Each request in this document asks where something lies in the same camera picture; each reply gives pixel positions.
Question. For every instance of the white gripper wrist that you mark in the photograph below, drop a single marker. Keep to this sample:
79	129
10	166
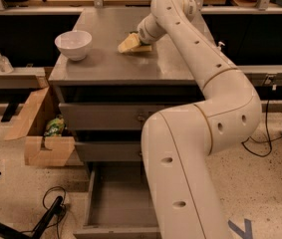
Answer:
143	33

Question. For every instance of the green and yellow sponge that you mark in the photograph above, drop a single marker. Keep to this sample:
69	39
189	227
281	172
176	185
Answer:
140	46

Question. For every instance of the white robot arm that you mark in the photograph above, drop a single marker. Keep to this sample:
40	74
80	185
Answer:
176	141

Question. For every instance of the grey wooden drawer cabinet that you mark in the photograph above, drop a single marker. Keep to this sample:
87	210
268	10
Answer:
105	76

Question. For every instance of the grey top drawer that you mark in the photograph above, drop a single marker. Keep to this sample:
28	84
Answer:
82	116

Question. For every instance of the grey middle drawer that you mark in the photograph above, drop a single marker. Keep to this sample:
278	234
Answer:
99	151

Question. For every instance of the grey open bottom drawer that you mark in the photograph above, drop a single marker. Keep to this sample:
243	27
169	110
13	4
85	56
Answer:
119	204

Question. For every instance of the white ceramic bowl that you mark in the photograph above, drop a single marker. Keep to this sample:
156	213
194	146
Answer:
74	45

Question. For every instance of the small white pump bottle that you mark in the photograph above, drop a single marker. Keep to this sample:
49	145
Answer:
220	46

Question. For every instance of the green snack bag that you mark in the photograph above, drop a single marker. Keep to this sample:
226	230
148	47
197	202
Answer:
55	126

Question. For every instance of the brown cardboard box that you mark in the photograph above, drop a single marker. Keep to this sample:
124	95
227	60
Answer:
30	124

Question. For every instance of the clear sanitizer bottle right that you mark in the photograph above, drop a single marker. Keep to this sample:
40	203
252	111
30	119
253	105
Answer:
5	65

